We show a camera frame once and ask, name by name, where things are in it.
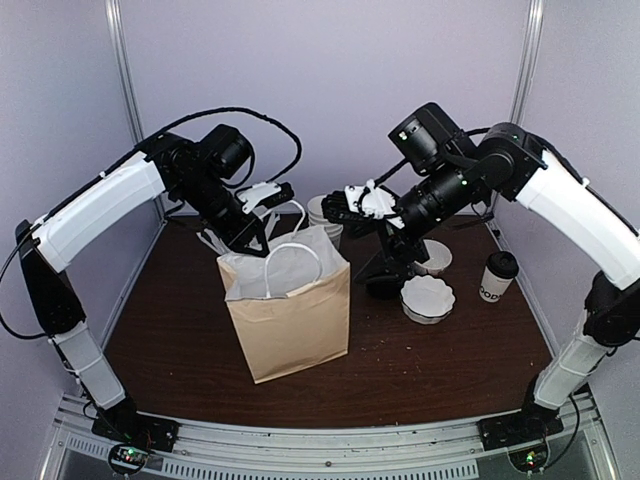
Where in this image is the stack of white paper cups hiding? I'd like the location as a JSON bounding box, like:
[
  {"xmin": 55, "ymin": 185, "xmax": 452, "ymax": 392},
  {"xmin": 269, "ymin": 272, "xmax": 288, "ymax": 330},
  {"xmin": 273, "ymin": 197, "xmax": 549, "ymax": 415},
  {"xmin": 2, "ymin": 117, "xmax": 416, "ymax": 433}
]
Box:
[{"xmin": 307, "ymin": 194, "xmax": 346, "ymax": 249}]

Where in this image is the brown paper takeout bag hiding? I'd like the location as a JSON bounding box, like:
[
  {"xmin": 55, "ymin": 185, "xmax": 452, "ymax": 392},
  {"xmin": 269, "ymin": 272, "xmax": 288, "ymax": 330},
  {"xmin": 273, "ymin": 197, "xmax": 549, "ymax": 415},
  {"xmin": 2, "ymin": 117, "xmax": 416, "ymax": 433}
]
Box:
[{"xmin": 217, "ymin": 201, "xmax": 351, "ymax": 384}]

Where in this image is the single white paper cup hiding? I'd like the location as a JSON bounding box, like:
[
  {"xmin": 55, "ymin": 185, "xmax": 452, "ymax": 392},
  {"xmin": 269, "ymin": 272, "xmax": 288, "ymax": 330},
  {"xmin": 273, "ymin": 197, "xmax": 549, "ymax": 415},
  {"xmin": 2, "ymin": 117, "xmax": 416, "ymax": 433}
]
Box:
[{"xmin": 479, "ymin": 268, "xmax": 513, "ymax": 303}]

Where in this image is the black lid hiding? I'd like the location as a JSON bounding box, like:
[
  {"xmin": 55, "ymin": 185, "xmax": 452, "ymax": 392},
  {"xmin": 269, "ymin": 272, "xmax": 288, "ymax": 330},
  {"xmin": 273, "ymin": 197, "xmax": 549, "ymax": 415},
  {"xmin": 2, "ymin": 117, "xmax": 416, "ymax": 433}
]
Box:
[{"xmin": 486, "ymin": 251, "xmax": 519, "ymax": 279}]

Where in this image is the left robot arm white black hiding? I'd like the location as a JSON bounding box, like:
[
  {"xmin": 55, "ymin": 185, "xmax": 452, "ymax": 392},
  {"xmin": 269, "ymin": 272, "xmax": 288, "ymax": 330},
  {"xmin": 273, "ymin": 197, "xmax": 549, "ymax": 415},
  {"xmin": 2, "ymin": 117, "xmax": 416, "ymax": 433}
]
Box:
[{"xmin": 16, "ymin": 125, "xmax": 286, "ymax": 444}]

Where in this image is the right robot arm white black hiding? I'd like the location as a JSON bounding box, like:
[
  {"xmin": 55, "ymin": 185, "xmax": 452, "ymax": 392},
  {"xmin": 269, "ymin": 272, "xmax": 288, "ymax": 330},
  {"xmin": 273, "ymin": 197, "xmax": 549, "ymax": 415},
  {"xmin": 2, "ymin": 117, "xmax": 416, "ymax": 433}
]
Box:
[{"xmin": 340, "ymin": 117, "xmax": 639, "ymax": 442}]

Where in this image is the stack of black cup lids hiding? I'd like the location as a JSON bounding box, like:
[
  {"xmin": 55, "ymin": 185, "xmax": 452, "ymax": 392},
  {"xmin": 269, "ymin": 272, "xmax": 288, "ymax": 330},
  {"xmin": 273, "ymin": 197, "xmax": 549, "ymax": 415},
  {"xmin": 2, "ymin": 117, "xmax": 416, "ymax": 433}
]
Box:
[{"xmin": 365, "ymin": 279, "xmax": 402, "ymax": 300}]

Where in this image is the bundle of wrapped white straws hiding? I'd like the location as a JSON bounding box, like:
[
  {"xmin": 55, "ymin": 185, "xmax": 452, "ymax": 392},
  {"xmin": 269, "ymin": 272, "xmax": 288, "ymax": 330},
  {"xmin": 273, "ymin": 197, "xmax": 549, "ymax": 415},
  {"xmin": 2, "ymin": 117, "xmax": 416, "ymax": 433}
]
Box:
[{"xmin": 196, "ymin": 228, "xmax": 231, "ymax": 255}]

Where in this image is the plain white round bowl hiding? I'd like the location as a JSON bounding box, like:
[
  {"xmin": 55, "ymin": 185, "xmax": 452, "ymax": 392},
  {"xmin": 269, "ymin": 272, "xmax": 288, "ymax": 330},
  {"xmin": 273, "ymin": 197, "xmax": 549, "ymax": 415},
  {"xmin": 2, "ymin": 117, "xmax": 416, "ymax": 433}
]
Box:
[{"xmin": 423, "ymin": 239, "xmax": 453, "ymax": 276}]

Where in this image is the white scalloped bowl black rim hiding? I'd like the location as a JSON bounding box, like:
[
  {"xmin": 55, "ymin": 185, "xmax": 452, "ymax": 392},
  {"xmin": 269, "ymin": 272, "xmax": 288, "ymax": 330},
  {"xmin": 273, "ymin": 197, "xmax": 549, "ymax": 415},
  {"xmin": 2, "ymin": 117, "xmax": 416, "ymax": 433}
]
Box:
[{"xmin": 400, "ymin": 275, "xmax": 456, "ymax": 325}]

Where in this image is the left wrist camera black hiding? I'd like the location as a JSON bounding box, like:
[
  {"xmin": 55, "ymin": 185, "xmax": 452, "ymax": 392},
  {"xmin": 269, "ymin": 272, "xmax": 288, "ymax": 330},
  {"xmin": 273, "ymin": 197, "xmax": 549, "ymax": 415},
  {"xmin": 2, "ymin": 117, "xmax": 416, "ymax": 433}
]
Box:
[{"xmin": 198, "ymin": 124, "xmax": 255, "ymax": 187}]

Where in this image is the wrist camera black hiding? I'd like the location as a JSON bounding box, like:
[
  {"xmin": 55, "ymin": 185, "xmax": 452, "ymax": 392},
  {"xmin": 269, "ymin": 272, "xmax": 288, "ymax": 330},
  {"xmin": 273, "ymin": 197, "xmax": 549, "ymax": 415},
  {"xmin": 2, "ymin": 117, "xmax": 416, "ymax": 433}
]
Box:
[
  {"xmin": 388, "ymin": 102, "xmax": 460, "ymax": 176},
  {"xmin": 198, "ymin": 124, "xmax": 255, "ymax": 187}
]

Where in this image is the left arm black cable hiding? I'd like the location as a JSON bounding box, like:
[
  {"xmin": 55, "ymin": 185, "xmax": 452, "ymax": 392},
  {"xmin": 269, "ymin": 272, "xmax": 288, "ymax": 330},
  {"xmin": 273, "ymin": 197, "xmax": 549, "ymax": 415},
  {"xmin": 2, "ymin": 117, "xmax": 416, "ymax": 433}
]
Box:
[{"xmin": 0, "ymin": 105, "xmax": 304, "ymax": 341}]

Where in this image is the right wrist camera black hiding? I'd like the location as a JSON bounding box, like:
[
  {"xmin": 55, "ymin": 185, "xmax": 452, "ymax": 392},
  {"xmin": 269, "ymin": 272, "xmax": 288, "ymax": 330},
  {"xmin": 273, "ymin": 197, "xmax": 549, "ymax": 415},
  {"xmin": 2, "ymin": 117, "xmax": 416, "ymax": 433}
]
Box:
[{"xmin": 388, "ymin": 102, "xmax": 460, "ymax": 176}]

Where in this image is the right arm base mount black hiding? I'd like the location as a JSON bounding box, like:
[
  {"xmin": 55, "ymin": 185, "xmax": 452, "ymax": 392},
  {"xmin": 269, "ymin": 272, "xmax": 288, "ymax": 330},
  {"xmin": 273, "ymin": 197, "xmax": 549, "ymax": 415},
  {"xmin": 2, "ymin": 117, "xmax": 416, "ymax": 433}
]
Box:
[{"xmin": 477, "ymin": 400, "xmax": 564, "ymax": 451}]

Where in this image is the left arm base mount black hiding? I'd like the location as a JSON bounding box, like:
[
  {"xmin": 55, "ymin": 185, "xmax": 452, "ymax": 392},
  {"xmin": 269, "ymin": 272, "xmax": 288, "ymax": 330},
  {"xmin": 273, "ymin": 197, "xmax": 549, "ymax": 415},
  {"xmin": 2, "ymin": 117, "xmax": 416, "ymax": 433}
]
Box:
[{"xmin": 91, "ymin": 394, "xmax": 179, "ymax": 453}]

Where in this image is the aluminium front rail frame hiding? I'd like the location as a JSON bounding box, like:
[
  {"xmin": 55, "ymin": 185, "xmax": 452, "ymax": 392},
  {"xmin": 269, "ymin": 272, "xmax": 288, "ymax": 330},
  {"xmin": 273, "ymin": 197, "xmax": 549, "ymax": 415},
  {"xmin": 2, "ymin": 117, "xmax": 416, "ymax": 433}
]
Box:
[{"xmin": 35, "ymin": 393, "xmax": 622, "ymax": 479}]

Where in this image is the right aluminium corner post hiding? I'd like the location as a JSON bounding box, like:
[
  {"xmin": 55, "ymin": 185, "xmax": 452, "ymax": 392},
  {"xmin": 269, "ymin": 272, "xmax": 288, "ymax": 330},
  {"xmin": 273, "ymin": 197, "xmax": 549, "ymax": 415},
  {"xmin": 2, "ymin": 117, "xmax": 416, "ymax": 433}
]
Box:
[{"xmin": 510, "ymin": 0, "xmax": 545, "ymax": 125}]

